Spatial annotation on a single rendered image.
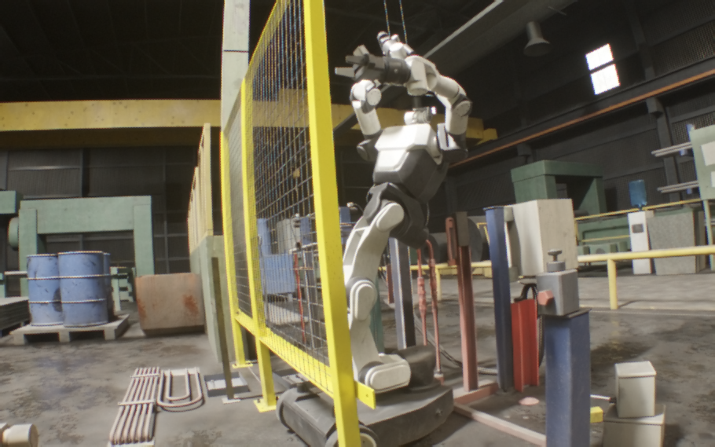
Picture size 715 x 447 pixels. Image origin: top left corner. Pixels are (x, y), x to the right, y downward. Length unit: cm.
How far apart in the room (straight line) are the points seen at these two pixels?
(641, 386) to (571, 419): 30
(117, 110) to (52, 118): 222
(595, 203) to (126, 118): 1513
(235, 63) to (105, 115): 1094
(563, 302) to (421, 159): 88
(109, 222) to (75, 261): 648
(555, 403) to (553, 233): 103
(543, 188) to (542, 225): 943
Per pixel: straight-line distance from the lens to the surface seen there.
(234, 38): 404
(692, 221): 644
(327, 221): 108
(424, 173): 180
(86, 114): 1472
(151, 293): 499
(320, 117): 114
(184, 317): 502
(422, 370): 181
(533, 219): 212
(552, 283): 126
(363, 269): 164
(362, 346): 166
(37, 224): 1216
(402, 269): 226
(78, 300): 527
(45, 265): 569
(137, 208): 1151
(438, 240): 1215
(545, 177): 1158
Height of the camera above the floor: 78
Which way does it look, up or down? 6 degrees up
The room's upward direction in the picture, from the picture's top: 5 degrees counter-clockwise
